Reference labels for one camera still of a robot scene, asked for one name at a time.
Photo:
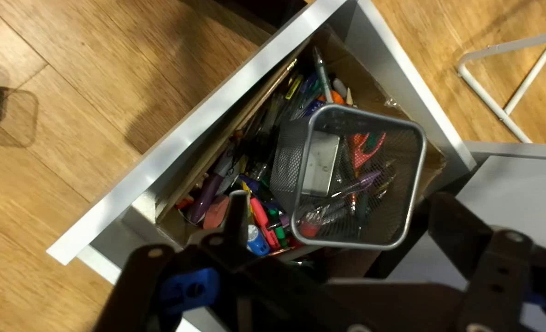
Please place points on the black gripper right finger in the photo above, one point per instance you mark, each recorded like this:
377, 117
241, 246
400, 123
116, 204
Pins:
460, 237

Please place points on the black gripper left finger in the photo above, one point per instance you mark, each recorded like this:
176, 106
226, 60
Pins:
239, 219

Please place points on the grey metal mesh basket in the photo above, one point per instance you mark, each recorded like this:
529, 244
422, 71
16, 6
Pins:
293, 167

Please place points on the cardboard box of stationery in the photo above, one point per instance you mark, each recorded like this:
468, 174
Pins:
224, 154

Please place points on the white open desk drawer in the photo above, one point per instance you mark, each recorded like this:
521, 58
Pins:
182, 141

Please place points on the blue glue stick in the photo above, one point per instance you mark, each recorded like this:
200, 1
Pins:
256, 241

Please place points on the purple pen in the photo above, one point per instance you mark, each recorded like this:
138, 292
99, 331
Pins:
359, 184

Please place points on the white metal rack frame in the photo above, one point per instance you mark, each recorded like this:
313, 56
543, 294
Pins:
501, 108

